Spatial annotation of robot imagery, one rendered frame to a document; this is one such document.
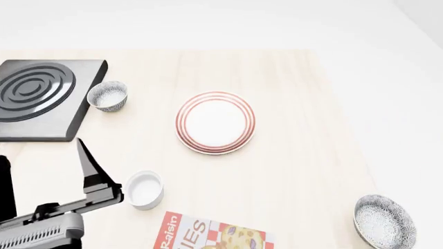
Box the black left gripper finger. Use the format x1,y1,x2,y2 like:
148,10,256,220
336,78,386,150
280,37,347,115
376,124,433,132
0,154,18,223
75,137,125,210

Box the small patterned black white bowl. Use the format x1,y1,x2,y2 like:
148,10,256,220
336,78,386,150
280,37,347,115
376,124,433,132
86,80,129,113

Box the raisin cookies box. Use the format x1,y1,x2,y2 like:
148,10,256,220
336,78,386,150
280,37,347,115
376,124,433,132
152,210,277,249

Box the white plate with red rings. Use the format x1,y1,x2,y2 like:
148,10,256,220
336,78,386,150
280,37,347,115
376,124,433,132
174,90,257,156

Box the large patterned black white bowl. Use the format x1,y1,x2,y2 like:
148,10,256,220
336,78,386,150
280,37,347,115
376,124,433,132
352,193,418,249

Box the white ramekin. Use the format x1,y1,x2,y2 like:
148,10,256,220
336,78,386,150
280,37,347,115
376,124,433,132
125,169,165,212

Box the grey stove with ring burner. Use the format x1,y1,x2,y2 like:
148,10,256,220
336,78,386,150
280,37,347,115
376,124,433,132
0,59,109,143

